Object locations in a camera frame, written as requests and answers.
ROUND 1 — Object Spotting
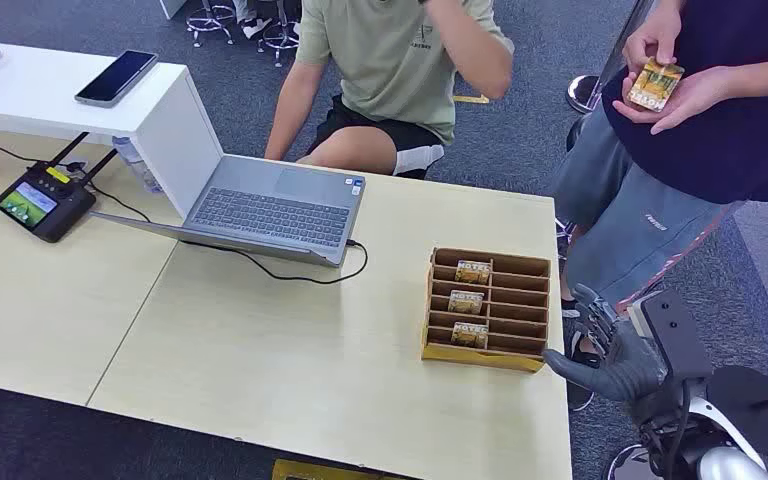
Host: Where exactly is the chrome stanchion post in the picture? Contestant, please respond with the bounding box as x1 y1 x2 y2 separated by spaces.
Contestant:
566 0 657 115

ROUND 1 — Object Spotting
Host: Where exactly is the chrome stool base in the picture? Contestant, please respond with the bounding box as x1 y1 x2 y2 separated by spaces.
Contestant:
185 0 236 49
256 0 302 69

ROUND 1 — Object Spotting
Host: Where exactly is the grey open laptop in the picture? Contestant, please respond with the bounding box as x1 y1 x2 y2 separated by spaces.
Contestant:
90 153 367 269

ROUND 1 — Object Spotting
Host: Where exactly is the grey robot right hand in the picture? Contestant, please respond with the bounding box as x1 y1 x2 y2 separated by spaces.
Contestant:
542 283 669 405

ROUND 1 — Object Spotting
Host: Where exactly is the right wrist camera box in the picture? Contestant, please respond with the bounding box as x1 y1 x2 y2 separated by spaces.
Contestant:
625 288 715 380

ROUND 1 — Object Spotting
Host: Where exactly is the standing person's left hand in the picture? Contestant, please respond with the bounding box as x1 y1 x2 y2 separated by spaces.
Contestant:
612 64 738 137

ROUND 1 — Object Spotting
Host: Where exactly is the standing person's hand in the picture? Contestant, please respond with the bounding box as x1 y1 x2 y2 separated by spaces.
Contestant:
612 64 738 137
622 5 683 74

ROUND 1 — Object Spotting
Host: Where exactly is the black round base with pole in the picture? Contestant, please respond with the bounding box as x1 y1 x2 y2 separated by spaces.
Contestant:
707 366 768 458

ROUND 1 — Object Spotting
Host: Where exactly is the seated person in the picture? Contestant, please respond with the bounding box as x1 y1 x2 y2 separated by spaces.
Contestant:
264 0 516 180

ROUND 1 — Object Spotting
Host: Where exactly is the black smartphone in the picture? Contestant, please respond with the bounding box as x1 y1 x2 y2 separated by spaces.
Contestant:
74 50 160 109

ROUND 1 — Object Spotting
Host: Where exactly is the clear plastic water bottle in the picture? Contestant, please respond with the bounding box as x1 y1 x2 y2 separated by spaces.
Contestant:
110 135 163 195

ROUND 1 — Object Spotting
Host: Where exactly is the standing person's right hand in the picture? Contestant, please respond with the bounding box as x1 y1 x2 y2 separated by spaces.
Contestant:
622 5 683 74

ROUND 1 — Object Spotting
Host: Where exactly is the yellow hotel card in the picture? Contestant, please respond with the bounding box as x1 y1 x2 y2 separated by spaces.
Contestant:
454 259 493 287
450 321 490 350
447 290 486 316

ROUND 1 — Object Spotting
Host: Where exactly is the black remote controller with screen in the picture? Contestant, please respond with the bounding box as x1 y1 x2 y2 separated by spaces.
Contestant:
0 131 120 244

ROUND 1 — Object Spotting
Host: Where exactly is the standing person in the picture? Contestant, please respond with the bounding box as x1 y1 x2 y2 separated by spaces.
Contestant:
552 0 768 412

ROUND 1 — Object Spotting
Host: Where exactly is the stack of hotel cards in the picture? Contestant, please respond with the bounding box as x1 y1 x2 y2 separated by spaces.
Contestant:
625 58 685 113

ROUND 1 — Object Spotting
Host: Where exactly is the wooden slotted card box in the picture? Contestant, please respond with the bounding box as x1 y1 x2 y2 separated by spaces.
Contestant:
421 246 552 374

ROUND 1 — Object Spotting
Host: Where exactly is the black round stool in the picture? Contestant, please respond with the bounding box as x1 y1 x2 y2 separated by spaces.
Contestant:
554 115 587 261

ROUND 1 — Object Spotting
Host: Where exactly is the white desk riser shelf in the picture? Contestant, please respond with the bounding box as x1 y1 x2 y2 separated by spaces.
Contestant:
0 42 224 220

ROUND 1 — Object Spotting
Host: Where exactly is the black laptop cable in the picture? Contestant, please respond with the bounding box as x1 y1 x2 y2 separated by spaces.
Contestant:
85 185 370 287

